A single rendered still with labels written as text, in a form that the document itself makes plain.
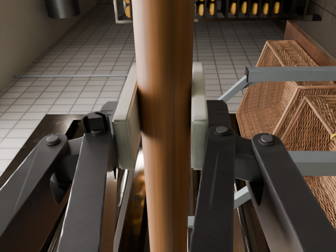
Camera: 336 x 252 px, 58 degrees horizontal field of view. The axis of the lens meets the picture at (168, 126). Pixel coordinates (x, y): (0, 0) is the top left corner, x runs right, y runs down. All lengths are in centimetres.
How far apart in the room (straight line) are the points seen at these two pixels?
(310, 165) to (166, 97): 59
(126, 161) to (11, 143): 184
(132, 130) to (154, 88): 2
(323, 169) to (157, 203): 57
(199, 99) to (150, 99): 3
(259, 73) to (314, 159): 47
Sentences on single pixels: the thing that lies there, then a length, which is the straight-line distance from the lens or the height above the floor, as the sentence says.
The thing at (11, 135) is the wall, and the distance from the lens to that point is 207.
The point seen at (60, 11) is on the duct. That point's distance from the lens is 332.
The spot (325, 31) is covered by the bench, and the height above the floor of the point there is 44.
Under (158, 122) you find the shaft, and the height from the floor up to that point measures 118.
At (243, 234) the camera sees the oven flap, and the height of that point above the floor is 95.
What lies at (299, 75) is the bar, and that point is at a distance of 115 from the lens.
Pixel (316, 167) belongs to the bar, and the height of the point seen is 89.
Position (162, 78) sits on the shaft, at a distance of 15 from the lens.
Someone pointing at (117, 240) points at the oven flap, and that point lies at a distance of 111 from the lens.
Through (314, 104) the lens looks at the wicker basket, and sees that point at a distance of 117.
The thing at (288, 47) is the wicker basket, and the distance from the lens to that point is 170.
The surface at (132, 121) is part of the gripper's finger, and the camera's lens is 15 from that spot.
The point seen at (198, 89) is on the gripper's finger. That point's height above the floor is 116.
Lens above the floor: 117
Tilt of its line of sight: 3 degrees up
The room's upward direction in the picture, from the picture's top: 90 degrees counter-clockwise
